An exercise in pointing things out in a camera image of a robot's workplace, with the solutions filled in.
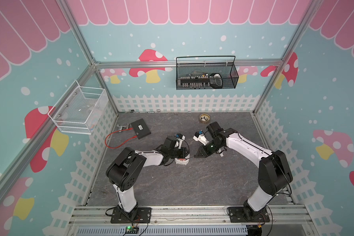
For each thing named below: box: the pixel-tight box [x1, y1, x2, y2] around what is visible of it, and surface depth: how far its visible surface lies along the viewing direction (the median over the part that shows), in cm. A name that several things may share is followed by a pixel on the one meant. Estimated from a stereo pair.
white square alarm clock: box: [174, 153, 191, 166], surface depth 92 cm
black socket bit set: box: [178, 72, 223, 89], surface depth 91 cm
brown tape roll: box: [199, 113, 211, 124], surface depth 118 cm
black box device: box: [130, 118, 152, 140], surface depth 111 cm
